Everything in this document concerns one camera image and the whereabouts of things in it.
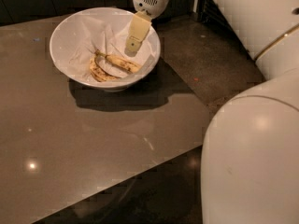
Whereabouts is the white paper napkin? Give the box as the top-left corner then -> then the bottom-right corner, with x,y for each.
69,18 -> 159,81

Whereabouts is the white bowl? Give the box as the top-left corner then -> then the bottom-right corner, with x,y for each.
50,7 -> 161,91

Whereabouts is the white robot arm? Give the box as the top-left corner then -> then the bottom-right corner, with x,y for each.
201,0 -> 299,224

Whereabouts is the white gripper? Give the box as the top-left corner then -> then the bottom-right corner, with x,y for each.
126,0 -> 170,52

